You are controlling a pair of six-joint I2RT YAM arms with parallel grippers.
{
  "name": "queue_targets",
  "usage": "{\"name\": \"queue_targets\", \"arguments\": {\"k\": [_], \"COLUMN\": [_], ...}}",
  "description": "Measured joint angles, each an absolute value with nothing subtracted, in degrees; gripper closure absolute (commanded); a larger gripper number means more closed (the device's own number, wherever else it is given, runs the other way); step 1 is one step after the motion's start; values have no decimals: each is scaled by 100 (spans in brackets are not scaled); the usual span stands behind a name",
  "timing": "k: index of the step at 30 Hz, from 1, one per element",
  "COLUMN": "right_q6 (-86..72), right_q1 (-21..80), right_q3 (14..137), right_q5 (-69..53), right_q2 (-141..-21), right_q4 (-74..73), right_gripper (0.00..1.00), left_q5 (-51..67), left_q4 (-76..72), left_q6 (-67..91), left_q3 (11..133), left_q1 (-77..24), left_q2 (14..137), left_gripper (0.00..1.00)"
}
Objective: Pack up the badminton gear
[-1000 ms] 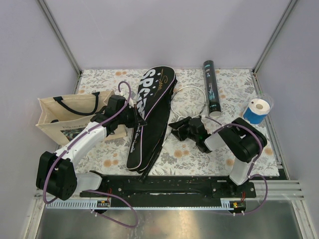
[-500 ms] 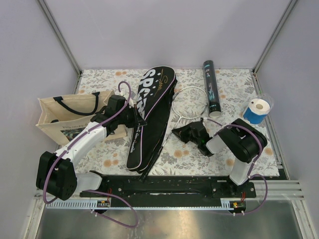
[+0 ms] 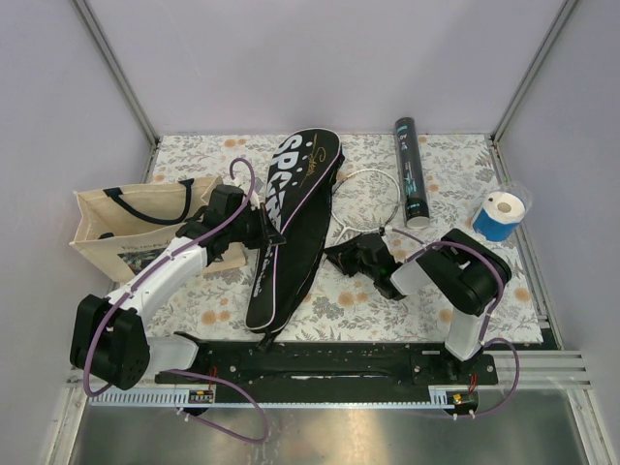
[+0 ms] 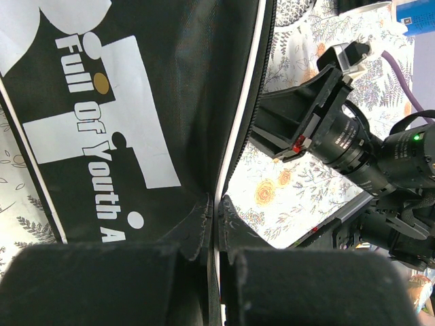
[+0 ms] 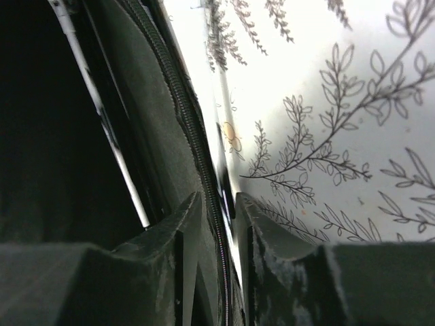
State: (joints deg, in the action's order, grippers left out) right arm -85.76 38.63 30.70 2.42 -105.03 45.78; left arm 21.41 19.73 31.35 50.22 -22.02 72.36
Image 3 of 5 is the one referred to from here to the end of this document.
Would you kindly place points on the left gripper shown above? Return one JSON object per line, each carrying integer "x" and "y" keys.
{"x": 268, "y": 234}

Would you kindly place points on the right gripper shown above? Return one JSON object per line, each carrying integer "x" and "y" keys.
{"x": 340, "y": 256}

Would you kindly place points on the white racket black handle front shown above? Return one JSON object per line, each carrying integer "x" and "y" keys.
{"x": 363, "y": 202}

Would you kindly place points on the black sport racket cover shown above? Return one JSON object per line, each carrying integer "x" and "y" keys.
{"x": 298, "y": 205}

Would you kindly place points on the black shuttlecock tube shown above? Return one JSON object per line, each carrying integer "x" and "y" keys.
{"x": 415, "y": 202}

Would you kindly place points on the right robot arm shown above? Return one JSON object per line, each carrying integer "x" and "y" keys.
{"x": 469, "y": 275}

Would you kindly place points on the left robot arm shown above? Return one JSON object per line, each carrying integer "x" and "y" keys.
{"x": 109, "y": 338}

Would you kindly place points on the floral table mat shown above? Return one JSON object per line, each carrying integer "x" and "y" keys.
{"x": 458, "y": 171}

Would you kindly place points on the beige canvas tote bag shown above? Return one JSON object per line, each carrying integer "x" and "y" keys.
{"x": 124, "y": 229}

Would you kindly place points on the blue wrapped toilet paper roll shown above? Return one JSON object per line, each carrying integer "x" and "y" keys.
{"x": 498, "y": 215}

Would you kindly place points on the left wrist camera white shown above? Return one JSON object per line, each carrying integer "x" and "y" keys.
{"x": 244, "y": 182}

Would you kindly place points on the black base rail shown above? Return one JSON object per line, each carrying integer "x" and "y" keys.
{"x": 360, "y": 369}

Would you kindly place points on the white slotted cable duct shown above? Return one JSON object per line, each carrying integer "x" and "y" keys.
{"x": 426, "y": 398}

